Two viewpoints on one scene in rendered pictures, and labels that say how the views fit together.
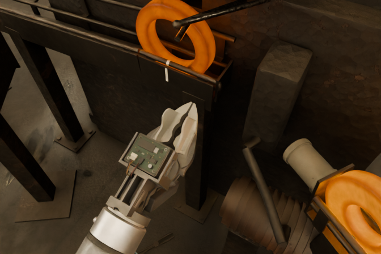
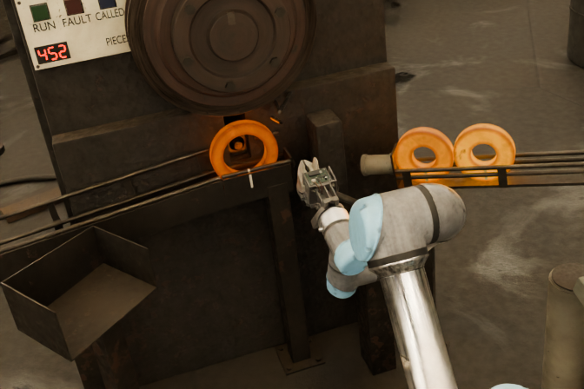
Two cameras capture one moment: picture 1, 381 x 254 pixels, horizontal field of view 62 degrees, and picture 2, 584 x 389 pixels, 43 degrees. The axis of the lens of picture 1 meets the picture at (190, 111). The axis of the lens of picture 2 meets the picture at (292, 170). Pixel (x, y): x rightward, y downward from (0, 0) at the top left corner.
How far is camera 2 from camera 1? 1.51 m
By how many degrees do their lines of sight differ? 39
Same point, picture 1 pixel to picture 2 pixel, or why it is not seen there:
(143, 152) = (315, 177)
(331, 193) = (400, 160)
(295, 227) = not seen: hidden behind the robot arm
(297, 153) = (368, 160)
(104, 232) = (335, 216)
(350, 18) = (337, 79)
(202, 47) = (271, 140)
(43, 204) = not seen: outside the picture
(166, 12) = (239, 129)
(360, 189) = (409, 138)
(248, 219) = not seen: hidden behind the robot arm
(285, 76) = (333, 121)
